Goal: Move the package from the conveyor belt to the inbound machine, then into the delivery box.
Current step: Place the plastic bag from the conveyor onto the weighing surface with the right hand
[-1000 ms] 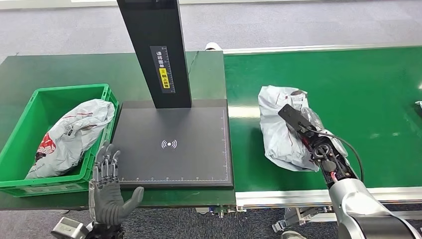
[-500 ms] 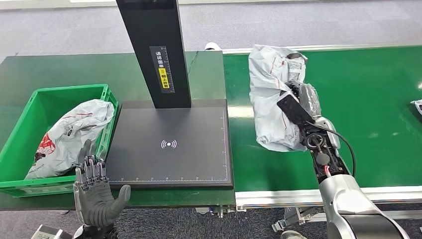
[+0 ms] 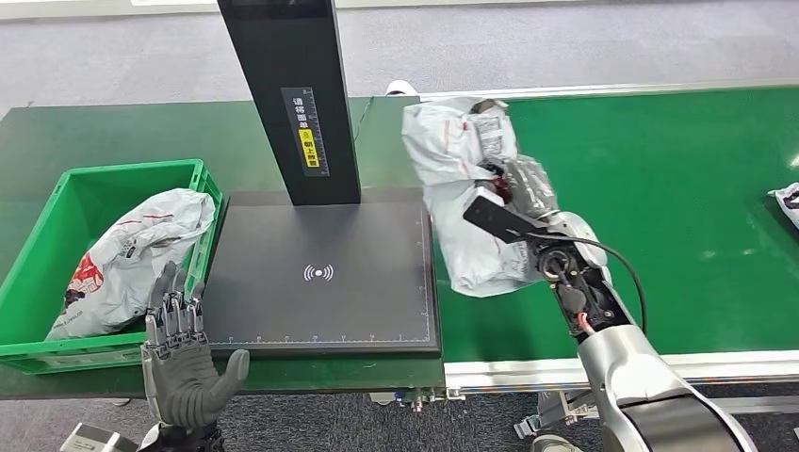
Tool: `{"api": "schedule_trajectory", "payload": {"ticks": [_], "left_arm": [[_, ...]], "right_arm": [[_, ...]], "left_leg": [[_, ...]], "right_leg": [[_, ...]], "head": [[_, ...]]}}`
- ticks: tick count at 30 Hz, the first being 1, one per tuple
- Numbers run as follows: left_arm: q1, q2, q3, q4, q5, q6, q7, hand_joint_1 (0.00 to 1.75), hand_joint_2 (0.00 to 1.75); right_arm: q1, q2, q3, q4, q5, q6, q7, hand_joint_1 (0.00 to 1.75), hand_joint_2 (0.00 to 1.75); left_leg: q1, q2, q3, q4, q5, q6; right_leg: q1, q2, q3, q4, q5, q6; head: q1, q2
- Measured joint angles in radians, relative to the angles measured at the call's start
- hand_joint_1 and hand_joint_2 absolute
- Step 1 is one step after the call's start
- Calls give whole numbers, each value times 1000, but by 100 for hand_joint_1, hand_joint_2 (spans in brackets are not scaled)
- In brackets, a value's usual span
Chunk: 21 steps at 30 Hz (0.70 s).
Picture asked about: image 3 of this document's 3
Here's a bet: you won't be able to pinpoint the green conveyor belt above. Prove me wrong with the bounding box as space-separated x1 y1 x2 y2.
421 87 799 364

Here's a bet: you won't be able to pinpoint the green plastic crate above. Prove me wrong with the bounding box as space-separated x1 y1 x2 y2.
0 158 224 376

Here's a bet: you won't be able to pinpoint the yellow and black scanner label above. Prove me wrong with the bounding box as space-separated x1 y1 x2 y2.
280 86 332 178

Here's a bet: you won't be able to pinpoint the white mailer package black letters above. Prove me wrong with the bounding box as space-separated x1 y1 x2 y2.
767 182 799 233

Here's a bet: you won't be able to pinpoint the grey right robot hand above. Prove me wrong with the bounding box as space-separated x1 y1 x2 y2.
477 154 562 220

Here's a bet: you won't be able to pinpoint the black inbound scanner machine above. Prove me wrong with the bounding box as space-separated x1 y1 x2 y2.
199 0 443 359

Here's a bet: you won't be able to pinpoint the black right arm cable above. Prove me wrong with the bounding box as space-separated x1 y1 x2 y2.
529 232 649 336

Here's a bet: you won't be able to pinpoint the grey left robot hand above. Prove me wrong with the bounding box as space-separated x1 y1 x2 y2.
139 260 251 431

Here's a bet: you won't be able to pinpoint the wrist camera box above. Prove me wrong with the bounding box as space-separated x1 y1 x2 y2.
58 423 139 452
462 194 546 246

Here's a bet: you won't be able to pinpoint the grey mailer package red print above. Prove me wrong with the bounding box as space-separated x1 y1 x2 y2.
400 96 552 299

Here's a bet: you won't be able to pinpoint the aluminium conveyor frame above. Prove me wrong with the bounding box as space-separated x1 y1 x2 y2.
367 78 799 441

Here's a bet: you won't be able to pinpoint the crumpled grey mailer package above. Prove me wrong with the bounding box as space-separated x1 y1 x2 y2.
44 187 218 342

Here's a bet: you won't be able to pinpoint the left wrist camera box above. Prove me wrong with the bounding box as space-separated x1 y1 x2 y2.
58 423 139 452

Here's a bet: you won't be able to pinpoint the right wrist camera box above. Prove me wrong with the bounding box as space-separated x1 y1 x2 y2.
462 194 546 246

